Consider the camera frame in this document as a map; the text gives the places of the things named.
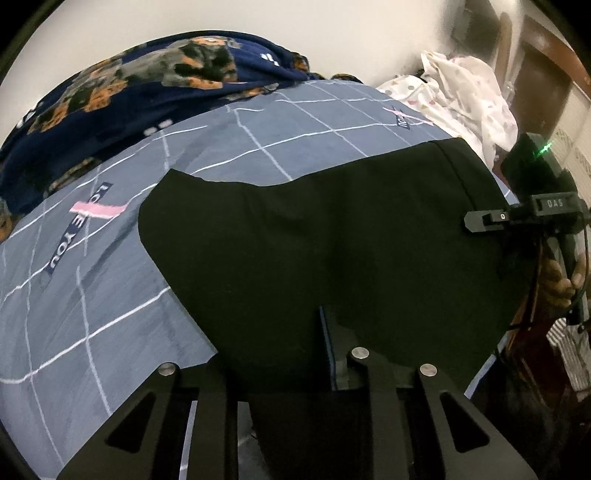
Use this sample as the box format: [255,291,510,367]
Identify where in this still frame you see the black pants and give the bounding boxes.
[137,137,532,480]

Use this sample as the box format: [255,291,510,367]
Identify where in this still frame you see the white dotted cloth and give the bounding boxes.
[376,51,520,168]

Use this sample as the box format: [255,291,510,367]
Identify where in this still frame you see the brown wooden furniture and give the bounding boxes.
[495,10,591,140]

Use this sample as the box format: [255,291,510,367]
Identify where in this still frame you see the person's right hand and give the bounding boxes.
[539,257,585,311]

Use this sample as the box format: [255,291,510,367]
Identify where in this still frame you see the striped clothing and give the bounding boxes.
[547,318,591,394]

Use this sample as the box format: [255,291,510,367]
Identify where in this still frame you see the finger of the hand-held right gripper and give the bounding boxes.
[464,196,583,232]

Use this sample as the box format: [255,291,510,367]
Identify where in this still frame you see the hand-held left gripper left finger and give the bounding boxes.
[55,362,239,480]

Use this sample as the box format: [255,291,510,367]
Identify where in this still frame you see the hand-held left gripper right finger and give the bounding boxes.
[318,307,539,480]

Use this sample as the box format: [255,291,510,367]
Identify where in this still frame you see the navy dog print blanket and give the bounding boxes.
[0,34,366,241]

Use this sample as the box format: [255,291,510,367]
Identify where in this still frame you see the blue grid bed sheet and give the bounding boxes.
[0,79,514,480]

